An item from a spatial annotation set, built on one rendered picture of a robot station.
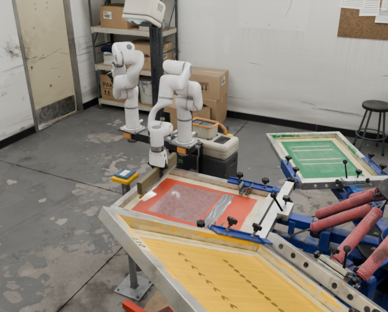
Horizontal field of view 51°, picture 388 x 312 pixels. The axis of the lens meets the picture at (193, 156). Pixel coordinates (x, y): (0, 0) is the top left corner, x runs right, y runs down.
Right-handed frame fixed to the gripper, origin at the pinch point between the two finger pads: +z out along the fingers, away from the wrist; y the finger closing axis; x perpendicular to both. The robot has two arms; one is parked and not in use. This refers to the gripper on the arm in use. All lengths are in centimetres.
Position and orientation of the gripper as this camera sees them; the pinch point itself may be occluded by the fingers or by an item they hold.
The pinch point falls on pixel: (158, 173)
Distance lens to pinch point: 238.7
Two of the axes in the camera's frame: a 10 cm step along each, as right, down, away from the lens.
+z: 0.0, 9.0, 4.4
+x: -4.3, 4.0, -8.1
